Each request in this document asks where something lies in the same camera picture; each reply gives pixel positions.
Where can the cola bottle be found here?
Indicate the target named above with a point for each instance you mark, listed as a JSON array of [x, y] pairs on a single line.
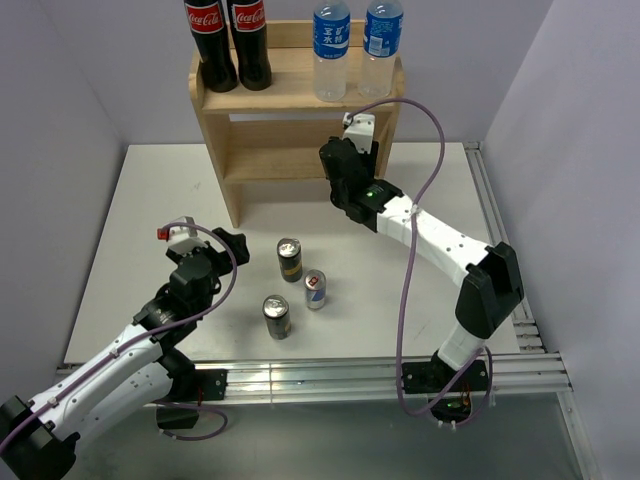
[[249, 34], [209, 29]]

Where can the wooden two-tier shelf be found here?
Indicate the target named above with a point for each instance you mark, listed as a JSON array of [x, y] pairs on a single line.
[[273, 135]]

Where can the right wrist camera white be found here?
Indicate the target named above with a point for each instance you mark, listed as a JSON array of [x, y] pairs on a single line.
[[359, 130]]

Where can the silver blue can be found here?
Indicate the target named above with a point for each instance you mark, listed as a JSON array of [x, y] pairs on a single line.
[[315, 289]]

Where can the black can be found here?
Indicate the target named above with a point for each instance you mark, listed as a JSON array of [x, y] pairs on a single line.
[[289, 254], [276, 312]]

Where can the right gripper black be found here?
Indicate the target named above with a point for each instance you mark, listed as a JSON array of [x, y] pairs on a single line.
[[337, 156]]

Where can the right cola bottle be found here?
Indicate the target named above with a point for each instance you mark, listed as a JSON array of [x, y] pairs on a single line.
[[249, 34]]

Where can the left cola bottle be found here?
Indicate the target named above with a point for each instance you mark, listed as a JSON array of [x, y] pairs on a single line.
[[209, 29]]

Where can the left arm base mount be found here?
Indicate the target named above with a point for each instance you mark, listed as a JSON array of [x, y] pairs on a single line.
[[191, 397]]

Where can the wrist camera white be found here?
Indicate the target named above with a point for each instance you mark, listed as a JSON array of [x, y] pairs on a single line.
[[181, 239], [359, 130]]

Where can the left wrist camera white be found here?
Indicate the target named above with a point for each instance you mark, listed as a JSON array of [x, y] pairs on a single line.
[[181, 239]]

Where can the aluminium rail front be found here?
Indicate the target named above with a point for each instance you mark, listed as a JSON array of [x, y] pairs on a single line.
[[372, 379]]

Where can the aluminium rail right side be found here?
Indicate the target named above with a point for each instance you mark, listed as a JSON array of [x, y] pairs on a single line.
[[522, 318]]

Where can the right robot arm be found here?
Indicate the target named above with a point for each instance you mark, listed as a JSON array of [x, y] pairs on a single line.
[[488, 276]]

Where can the water bottle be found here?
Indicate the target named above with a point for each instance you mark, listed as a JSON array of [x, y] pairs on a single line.
[[331, 35], [381, 40]]

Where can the aluminium rail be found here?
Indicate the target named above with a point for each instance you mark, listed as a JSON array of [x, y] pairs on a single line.
[[372, 379], [522, 318]]

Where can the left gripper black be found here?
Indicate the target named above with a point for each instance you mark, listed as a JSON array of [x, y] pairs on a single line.
[[215, 251]]

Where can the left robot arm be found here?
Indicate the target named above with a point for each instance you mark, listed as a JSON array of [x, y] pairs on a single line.
[[39, 437]]

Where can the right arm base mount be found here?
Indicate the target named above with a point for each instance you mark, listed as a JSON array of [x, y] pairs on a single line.
[[459, 396]]

